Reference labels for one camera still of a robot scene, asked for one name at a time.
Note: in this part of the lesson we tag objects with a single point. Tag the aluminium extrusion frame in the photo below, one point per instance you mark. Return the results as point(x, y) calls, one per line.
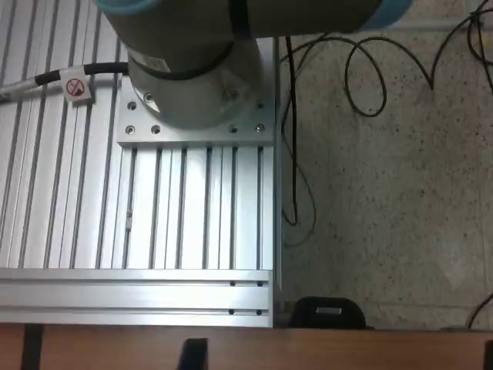
point(115, 293)

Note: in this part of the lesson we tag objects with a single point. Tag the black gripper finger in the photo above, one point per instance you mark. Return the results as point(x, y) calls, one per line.
point(489, 358)
point(194, 356)

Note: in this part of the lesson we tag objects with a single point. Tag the black tape strip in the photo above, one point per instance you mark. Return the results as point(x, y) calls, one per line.
point(33, 347)

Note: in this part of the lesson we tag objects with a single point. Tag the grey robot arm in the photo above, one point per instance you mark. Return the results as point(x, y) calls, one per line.
point(185, 46)

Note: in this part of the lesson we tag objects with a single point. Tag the white warning tag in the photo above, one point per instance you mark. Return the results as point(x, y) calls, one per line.
point(77, 86)

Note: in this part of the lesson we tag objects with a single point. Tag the silver robot mounting plate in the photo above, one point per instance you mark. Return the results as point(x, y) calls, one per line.
point(192, 136)

